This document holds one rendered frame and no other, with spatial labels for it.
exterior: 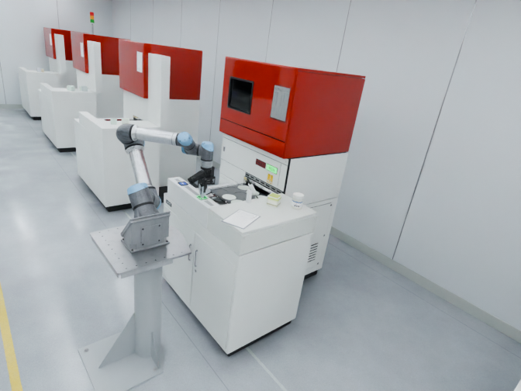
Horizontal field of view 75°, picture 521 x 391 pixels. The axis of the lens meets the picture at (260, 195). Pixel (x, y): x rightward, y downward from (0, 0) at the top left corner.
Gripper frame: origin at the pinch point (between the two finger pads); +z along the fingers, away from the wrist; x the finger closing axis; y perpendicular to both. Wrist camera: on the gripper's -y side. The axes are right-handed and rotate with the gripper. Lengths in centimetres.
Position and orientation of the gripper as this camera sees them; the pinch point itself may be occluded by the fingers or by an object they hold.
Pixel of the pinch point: (201, 195)
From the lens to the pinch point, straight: 223.7
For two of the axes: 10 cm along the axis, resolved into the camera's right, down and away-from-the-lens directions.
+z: -1.3, 9.2, 3.7
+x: -6.3, -3.7, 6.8
